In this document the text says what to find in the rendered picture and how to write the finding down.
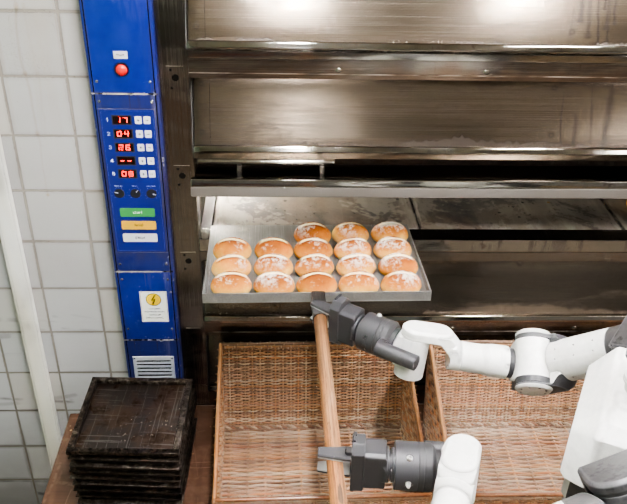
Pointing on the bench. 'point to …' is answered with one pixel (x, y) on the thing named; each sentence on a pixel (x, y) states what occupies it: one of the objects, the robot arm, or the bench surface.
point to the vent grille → (154, 366)
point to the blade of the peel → (296, 273)
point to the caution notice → (154, 306)
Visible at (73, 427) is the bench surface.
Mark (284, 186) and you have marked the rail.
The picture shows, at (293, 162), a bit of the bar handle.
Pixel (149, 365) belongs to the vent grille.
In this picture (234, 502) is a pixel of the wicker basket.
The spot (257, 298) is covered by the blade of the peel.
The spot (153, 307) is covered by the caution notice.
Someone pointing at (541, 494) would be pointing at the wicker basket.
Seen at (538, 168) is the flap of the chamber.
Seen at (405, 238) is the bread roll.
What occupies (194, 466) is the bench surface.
